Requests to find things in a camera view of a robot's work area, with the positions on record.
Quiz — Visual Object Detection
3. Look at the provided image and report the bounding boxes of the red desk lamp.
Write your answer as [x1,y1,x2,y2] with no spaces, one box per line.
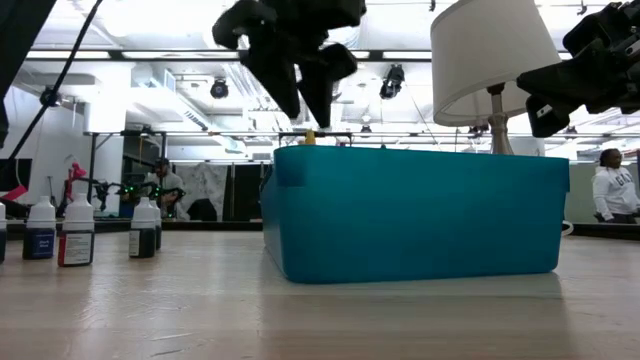
[63,160,89,201]

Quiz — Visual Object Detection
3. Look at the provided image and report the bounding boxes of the grey green partition panel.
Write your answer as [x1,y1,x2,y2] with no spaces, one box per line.
[564,162,640,226]

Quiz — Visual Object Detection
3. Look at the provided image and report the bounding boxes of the background robot arms green lights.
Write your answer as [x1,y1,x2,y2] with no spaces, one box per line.
[74,175,187,221]

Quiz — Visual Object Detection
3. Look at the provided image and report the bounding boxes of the red slanted object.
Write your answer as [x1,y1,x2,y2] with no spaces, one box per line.
[0,184,29,202]

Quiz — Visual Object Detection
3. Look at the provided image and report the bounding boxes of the black background chair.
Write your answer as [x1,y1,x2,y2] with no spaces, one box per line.
[187,198,219,222]

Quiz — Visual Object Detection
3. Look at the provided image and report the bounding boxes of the small blue food coloring bottle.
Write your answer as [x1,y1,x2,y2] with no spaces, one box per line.
[22,196,58,261]

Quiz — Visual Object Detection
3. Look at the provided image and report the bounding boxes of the black monitor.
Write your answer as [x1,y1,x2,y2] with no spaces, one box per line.
[0,158,34,194]

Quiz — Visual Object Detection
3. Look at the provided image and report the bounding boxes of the blue plastic bin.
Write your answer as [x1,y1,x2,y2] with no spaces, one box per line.
[259,144,572,286]

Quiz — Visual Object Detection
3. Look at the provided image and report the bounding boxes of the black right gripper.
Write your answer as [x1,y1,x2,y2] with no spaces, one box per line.
[517,4,640,138]

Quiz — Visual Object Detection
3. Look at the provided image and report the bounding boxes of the black ceiling spotlight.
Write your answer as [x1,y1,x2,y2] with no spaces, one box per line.
[39,84,62,108]
[378,63,406,100]
[209,78,230,100]

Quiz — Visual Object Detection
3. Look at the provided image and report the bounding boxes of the black overhead crossbar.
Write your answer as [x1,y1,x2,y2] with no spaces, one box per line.
[24,48,434,63]

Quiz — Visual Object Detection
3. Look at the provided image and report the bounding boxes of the black background rack frame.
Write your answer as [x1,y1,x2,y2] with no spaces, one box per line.
[83,129,169,222]

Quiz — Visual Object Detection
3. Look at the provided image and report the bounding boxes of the small dark food coloring bottle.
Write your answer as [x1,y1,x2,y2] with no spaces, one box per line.
[128,197,159,260]
[0,202,8,265]

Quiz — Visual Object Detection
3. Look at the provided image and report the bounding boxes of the white shade silver table lamp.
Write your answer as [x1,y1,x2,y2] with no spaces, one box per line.
[429,0,574,156]

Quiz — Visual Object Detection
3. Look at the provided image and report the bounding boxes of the small red food coloring bottle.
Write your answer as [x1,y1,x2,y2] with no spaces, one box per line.
[57,193,96,269]

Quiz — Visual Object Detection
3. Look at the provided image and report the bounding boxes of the person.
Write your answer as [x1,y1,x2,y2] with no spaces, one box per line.
[144,157,186,221]
[592,148,640,225]

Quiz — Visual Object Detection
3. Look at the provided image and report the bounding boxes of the black aluminium table frame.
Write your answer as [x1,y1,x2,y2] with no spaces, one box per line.
[0,218,640,240]

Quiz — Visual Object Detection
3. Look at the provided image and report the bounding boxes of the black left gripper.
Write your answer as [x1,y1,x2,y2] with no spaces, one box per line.
[212,0,368,129]

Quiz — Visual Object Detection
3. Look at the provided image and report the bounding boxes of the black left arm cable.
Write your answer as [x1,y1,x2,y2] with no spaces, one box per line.
[5,0,105,162]

